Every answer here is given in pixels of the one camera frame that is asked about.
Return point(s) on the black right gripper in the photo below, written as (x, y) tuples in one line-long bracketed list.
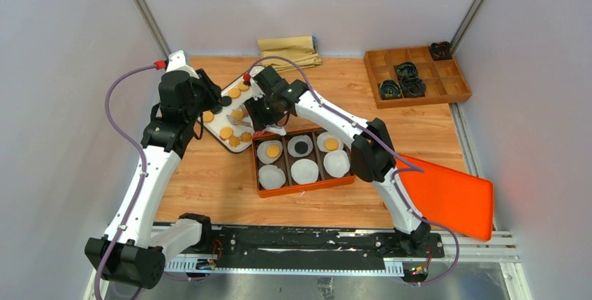
[(260, 121)]

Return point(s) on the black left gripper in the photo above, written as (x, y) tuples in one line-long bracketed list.
[(211, 90)]

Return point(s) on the round yellow cookie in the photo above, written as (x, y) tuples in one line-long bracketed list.
[(331, 144), (226, 133), (273, 151), (234, 93), (207, 117), (237, 115), (243, 87)]

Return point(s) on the white strawberry tray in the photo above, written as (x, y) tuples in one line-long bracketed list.
[(220, 121)]

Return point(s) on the black sandwich cookie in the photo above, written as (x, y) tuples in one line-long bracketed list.
[(226, 101), (301, 148)]

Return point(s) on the orange compartment cookie box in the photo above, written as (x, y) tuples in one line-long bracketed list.
[(285, 162)]

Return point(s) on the orange box lid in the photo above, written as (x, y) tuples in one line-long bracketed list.
[(460, 201)]

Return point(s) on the metal tongs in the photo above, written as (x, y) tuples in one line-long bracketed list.
[(238, 123)]

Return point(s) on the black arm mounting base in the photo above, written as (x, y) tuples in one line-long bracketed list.
[(275, 249)]

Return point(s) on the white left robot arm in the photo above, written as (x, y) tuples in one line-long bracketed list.
[(127, 252)]

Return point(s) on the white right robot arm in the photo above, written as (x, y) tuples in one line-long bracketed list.
[(372, 155)]

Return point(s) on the folded yellow cloth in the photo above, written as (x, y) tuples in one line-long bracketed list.
[(302, 50)]

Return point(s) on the flower yellow cookie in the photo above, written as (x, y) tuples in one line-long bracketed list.
[(246, 137), (234, 141)]

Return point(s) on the white paper cup back middle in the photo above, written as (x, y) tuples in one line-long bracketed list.
[(295, 139)]

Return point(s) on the white paper cup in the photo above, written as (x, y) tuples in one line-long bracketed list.
[(295, 139), (271, 177), (322, 137), (260, 152), (337, 163), (304, 171)]

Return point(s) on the white paper cup back left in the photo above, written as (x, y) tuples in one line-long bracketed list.
[(260, 152)]

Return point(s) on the white paper cup back right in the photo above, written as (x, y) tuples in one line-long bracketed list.
[(322, 137)]

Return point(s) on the white paper cup front middle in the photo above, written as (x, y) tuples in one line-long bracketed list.
[(304, 171)]

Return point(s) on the white paper cup front left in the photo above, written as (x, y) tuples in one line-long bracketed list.
[(271, 177)]

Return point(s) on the white paper cup front right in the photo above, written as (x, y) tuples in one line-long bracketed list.
[(337, 163)]

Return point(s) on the wooden compartment organizer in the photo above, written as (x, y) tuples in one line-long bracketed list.
[(444, 79)]

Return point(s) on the dark rolled item in corner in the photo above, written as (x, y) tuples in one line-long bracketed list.
[(440, 51)]

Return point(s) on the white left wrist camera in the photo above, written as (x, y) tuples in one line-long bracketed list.
[(175, 61)]

